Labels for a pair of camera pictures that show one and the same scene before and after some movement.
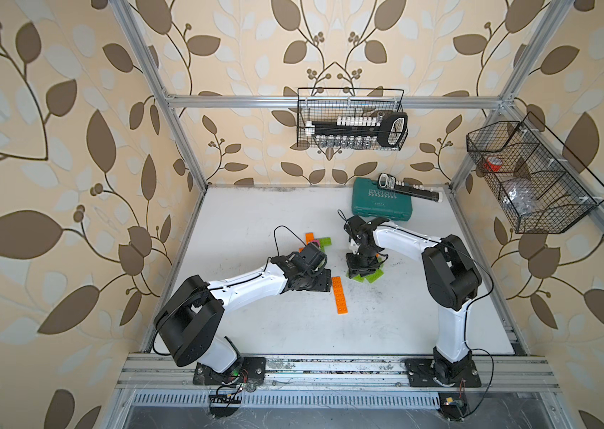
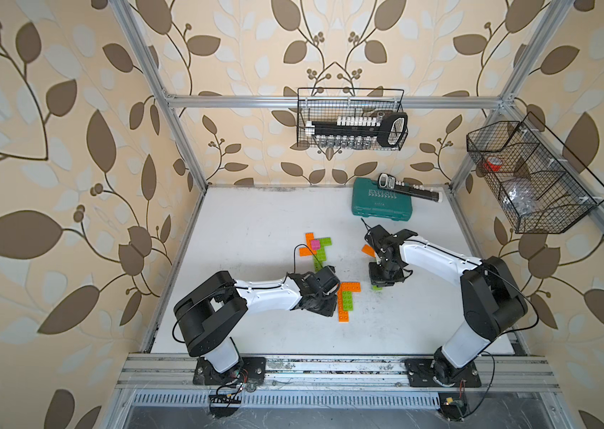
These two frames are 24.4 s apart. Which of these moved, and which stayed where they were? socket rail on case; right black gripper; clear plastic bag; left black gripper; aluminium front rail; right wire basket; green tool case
Moved: right black gripper; left black gripper
Stayed: aluminium front rail; right wire basket; socket rail on case; green tool case; clear plastic bag
